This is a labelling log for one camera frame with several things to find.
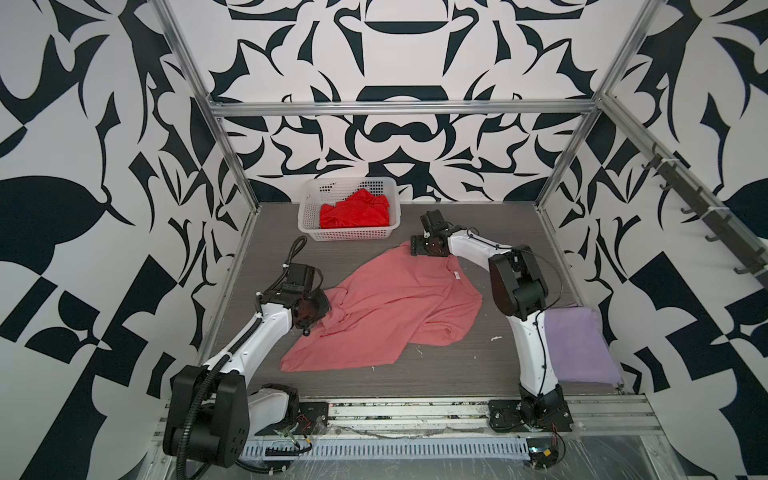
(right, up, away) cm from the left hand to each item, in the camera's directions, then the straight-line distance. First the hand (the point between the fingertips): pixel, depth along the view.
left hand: (325, 302), depth 87 cm
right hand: (+30, +16, +19) cm, 39 cm away
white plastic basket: (-3, +36, +29) cm, 47 cm away
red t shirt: (+9, +29, +27) cm, 41 cm away
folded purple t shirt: (+72, -13, 0) cm, 73 cm away
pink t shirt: (+24, 0, +6) cm, 25 cm away
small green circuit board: (+54, -31, -15) cm, 64 cm away
